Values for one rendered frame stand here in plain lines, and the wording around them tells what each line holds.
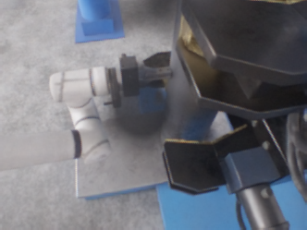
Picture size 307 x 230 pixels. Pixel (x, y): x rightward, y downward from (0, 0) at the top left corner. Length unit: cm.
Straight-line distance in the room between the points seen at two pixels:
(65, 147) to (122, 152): 53
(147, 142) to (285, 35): 90
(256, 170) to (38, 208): 106
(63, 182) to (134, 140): 46
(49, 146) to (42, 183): 74
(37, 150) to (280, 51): 54
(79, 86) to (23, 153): 22
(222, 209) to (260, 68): 91
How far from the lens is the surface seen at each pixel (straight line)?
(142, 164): 104
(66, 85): 61
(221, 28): 27
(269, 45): 27
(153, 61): 90
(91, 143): 61
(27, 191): 133
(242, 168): 68
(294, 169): 59
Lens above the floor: 114
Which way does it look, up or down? 56 degrees down
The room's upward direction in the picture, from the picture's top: 3 degrees clockwise
